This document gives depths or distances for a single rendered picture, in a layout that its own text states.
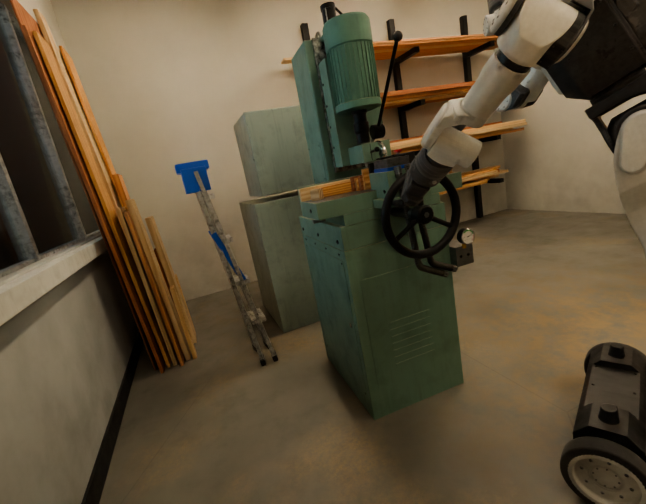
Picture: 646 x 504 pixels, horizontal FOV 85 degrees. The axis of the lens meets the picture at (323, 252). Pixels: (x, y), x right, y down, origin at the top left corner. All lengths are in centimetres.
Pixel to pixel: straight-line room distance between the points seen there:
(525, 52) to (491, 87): 7
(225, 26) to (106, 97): 124
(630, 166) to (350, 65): 88
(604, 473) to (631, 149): 83
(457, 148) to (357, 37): 71
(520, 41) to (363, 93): 75
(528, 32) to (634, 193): 57
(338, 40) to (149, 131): 253
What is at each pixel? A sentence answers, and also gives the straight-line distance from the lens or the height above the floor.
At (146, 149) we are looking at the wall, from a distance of 366.
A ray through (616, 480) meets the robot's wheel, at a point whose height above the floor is 10.
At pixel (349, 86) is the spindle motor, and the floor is 127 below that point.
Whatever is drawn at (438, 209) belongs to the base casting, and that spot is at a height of 78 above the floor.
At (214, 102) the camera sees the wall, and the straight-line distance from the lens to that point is 374.
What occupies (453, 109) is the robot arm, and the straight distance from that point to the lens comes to 82.
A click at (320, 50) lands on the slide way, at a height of 147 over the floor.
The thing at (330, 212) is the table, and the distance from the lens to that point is 122.
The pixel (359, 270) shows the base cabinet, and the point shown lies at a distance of 129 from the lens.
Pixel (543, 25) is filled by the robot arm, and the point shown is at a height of 116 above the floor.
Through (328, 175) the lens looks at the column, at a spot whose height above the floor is 97.
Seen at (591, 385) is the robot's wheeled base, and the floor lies 19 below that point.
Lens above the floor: 101
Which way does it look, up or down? 13 degrees down
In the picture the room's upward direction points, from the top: 11 degrees counter-clockwise
